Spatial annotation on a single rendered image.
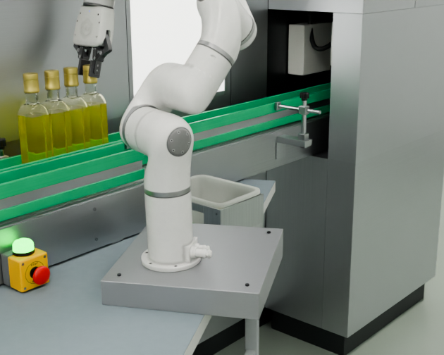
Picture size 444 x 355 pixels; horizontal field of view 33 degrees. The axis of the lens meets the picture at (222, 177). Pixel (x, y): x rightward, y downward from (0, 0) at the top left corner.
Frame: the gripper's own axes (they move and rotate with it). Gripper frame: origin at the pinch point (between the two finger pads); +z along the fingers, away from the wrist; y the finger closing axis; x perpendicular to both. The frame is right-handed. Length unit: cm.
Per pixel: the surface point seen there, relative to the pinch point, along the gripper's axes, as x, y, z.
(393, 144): 123, 23, 7
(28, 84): -17.6, 0.9, 6.2
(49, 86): -11.8, 1.0, 5.9
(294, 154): 87, 6, 16
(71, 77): -6.0, 1.3, 3.1
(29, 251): -26, 21, 40
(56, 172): -16.2, 13.6, 24.5
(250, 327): 70, 12, 72
